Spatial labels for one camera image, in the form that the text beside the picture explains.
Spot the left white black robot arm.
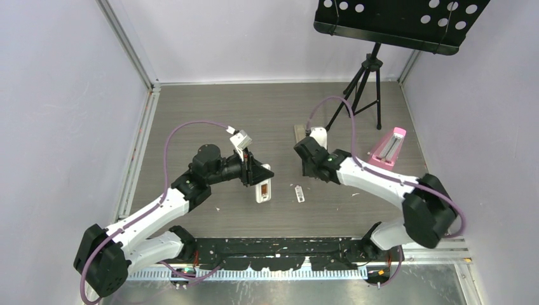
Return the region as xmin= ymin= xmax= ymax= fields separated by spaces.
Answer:
xmin=73 ymin=144 xmax=275 ymax=304

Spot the pink box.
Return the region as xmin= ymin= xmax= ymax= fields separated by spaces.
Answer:
xmin=367 ymin=127 xmax=407 ymax=171

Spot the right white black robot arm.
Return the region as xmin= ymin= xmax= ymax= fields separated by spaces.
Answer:
xmin=294 ymin=136 xmax=459 ymax=261

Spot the white remote with buttons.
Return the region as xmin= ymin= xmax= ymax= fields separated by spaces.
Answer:
xmin=294 ymin=125 xmax=310 ymax=143

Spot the white remote face down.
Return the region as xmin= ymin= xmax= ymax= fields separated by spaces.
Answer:
xmin=255 ymin=164 xmax=272 ymax=204

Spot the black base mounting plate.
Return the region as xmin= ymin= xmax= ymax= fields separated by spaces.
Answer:
xmin=165 ymin=237 xmax=399 ymax=271

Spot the black music stand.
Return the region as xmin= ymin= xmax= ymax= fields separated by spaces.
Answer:
xmin=313 ymin=0 xmax=489 ymax=130

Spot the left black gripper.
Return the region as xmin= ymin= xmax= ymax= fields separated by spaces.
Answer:
xmin=207 ymin=147 xmax=273 ymax=187

